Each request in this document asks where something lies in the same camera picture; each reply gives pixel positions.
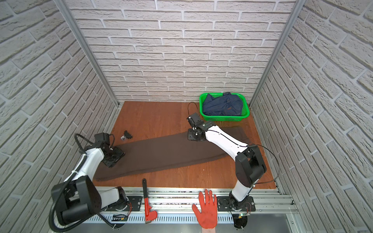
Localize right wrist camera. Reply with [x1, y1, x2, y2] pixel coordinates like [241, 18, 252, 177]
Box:
[187, 113, 204, 128]

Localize red gloved hand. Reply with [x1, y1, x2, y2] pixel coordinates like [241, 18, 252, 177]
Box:
[192, 189, 218, 233]

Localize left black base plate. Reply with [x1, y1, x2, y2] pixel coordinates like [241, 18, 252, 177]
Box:
[104, 196, 143, 212]

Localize small black electronics box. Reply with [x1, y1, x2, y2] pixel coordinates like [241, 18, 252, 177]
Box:
[111, 214, 128, 222]

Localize black corrugated cable conduit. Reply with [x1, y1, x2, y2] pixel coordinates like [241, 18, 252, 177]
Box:
[48, 133, 97, 233]

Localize small black clip object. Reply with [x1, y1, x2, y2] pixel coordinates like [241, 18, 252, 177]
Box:
[121, 131, 133, 141]

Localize red pipe wrench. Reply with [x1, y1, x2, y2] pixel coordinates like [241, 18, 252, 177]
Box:
[142, 178, 158, 224]

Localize green plastic basket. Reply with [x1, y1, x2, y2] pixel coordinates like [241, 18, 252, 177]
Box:
[199, 93, 250, 121]

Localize navy blue trousers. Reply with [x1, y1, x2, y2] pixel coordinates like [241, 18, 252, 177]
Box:
[203, 92, 243, 116]

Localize brown trousers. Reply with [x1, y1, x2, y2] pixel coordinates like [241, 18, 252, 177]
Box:
[93, 126, 253, 182]

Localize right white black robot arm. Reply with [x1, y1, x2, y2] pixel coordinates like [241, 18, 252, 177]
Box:
[188, 120, 267, 203]

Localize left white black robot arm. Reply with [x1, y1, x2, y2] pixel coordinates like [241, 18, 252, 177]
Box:
[49, 148, 129, 232]

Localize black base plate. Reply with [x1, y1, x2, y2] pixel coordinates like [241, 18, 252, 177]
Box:
[104, 196, 143, 212]
[217, 196, 256, 213]

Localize aluminium rail frame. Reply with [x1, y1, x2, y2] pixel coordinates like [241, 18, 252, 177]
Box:
[101, 187, 298, 224]

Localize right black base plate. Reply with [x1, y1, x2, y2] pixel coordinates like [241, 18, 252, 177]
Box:
[217, 196, 256, 213]

